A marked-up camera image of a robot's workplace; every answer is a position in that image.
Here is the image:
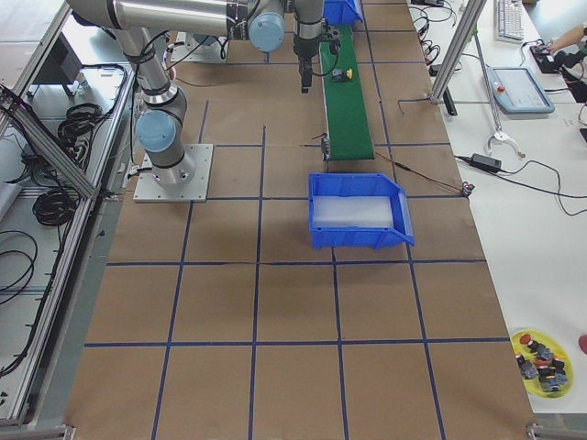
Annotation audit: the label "aluminium frame post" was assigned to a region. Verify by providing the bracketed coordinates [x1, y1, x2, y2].
[429, 0, 486, 104]

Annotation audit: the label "white foam pad right bin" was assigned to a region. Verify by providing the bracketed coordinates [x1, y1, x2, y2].
[312, 196, 393, 228]

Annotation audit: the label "green conveyor belt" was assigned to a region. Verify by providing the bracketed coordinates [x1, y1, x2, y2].
[319, 25, 374, 161]

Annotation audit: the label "red black conveyor wires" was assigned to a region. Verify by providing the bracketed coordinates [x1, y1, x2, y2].
[376, 153, 473, 197]

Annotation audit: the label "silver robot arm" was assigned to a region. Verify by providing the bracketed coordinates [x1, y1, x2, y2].
[69, 0, 339, 186]

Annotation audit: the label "teach pendant tablet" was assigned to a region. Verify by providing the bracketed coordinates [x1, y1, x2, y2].
[486, 67, 555, 115]

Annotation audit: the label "yellow plate of buttons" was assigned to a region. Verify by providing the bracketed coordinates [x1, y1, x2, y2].
[510, 329, 574, 399]

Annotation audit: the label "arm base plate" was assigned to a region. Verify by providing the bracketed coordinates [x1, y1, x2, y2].
[133, 144, 214, 203]

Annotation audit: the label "white keyboard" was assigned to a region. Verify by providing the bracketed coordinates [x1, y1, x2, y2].
[493, 0, 525, 43]

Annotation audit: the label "blue bin robot left side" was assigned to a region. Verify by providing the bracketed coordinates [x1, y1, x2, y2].
[323, 0, 363, 25]

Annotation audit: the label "blue bin robot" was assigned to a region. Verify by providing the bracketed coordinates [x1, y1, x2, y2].
[323, 0, 363, 25]
[308, 172, 415, 249]

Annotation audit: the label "blue bin robot right side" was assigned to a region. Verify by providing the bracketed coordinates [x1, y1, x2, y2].
[308, 172, 415, 249]

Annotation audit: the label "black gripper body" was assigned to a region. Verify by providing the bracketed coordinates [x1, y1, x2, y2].
[293, 0, 340, 62]

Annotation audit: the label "black power brick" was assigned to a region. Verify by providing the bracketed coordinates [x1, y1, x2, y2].
[471, 153, 502, 173]

